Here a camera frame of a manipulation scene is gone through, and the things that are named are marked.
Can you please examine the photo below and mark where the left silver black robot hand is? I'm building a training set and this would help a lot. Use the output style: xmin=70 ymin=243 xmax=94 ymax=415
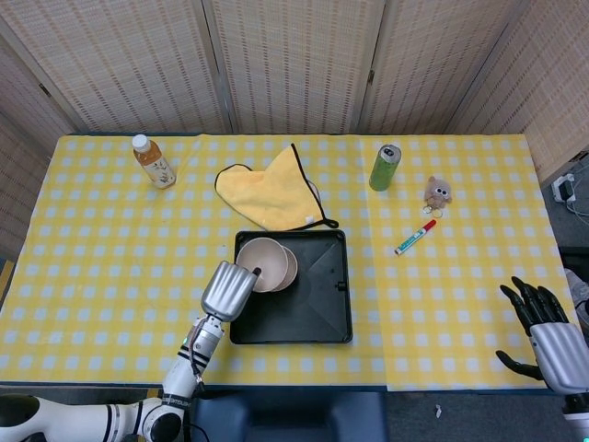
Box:
xmin=200 ymin=260 xmax=263 ymax=322

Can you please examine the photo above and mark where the grey shoe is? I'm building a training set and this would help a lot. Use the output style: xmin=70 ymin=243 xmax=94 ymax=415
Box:
xmin=563 ymin=268 xmax=589 ymax=319

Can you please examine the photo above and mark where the beige bowl with pink residue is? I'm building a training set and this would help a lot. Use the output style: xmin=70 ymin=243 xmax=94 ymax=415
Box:
xmin=280 ymin=246 xmax=299 ymax=292

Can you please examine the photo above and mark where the white power adapter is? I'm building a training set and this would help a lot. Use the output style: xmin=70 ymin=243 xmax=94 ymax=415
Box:
xmin=550 ymin=173 xmax=579 ymax=204

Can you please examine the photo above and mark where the brown plush toy keychain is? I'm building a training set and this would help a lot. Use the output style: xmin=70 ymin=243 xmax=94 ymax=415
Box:
xmin=419 ymin=175 xmax=453 ymax=219

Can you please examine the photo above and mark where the black square plastic tray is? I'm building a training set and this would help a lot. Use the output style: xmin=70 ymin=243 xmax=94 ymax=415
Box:
xmin=228 ymin=228 xmax=354 ymax=346

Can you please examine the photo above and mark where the marker pen with red cap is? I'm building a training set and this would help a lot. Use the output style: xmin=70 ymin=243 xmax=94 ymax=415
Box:
xmin=394 ymin=218 xmax=438 ymax=257

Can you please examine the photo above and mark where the yellow white checkered tablecloth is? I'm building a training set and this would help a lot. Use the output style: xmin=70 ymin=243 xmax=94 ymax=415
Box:
xmin=0 ymin=133 xmax=589 ymax=392

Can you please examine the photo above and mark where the yellow cloth with black trim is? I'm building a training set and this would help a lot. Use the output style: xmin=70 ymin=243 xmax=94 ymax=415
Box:
xmin=214 ymin=142 xmax=341 ymax=232

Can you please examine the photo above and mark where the white cable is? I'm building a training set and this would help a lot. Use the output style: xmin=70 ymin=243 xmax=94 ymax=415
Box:
xmin=564 ymin=160 xmax=589 ymax=215

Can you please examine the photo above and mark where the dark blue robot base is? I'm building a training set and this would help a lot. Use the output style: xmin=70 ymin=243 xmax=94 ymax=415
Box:
xmin=191 ymin=390 xmax=387 ymax=442

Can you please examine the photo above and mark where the woven folding screen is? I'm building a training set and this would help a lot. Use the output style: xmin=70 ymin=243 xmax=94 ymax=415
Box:
xmin=0 ymin=0 xmax=589 ymax=259

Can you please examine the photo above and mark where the tea bottle with white cap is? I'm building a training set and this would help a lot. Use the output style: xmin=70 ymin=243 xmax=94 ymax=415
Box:
xmin=132 ymin=134 xmax=178 ymax=191

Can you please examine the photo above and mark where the green drink can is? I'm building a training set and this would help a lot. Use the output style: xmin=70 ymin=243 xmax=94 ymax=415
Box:
xmin=368 ymin=143 xmax=403 ymax=192

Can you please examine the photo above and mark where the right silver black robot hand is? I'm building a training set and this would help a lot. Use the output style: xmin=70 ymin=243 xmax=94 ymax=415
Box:
xmin=495 ymin=275 xmax=589 ymax=396

